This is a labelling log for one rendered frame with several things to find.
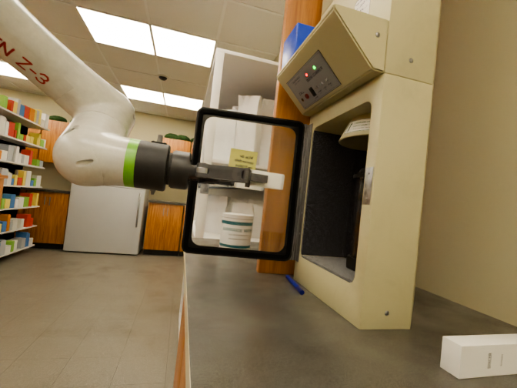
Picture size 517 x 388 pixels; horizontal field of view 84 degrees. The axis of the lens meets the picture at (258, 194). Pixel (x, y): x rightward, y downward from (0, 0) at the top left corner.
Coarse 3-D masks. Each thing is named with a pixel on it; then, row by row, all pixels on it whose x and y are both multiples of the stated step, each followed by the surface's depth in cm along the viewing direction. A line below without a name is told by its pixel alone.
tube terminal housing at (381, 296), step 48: (336, 0) 76; (384, 0) 56; (432, 0) 56; (432, 48) 56; (384, 96) 53; (432, 96) 69; (384, 144) 53; (384, 192) 53; (384, 240) 53; (336, 288) 60; (384, 288) 53
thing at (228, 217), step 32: (224, 128) 79; (256, 128) 80; (288, 128) 82; (224, 160) 79; (256, 160) 80; (288, 160) 82; (224, 192) 79; (256, 192) 80; (288, 192) 81; (224, 224) 79; (256, 224) 80
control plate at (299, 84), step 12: (312, 60) 64; (324, 60) 61; (300, 72) 70; (312, 72) 67; (324, 72) 63; (288, 84) 78; (300, 84) 74; (312, 84) 69; (324, 84) 66; (336, 84) 63; (300, 96) 77; (312, 96) 73
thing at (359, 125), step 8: (352, 120) 67; (360, 120) 65; (368, 120) 63; (352, 128) 65; (360, 128) 63; (368, 128) 62; (344, 136) 67; (352, 136) 64; (360, 136) 76; (368, 136) 76; (344, 144) 74; (352, 144) 76; (360, 144) 76
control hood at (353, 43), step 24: (336, 24) 52; (360, 24) 52; (384, 24) 53; (312, 48) 62; (336, 48) 56; (360, 48) 52; (384, 48) 53; (288, 72) 75; (336, 72) 60; (360, 72) 55; (336, 96) 67
